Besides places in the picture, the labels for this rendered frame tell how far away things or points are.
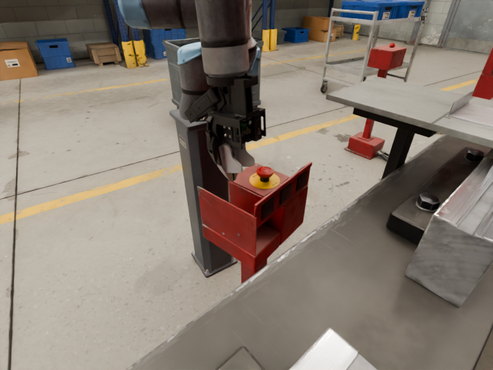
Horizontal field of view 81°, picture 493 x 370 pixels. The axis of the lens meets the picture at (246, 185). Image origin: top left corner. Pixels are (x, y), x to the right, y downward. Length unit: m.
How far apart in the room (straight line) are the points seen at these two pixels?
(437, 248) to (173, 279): 1.28
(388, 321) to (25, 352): 1.38
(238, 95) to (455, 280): 0.37
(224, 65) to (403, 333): 0.41
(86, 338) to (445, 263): 1.31
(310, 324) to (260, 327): 0.05
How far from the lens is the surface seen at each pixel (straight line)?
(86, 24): 6.66
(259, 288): 0.35
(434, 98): 0.61
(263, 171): 0.66
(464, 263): 0.37
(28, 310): 1.66
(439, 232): 0.36
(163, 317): 1.40
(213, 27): 0.48
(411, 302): 0.39
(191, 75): 1.00
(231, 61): 0.48
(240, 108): 0.49
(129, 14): 0.61
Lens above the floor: 1.16
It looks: 35 degrees down
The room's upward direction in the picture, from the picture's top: straight up
